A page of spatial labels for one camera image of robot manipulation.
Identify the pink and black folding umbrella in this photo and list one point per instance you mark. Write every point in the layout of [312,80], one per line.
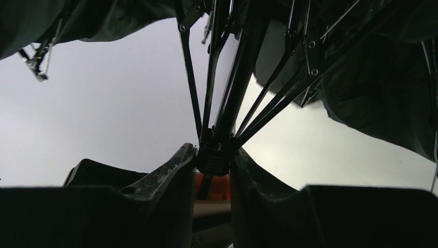
[372,63]

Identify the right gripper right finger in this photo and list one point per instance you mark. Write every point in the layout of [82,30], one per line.
[266,212]

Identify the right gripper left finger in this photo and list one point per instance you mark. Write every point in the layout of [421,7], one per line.
[104,206]

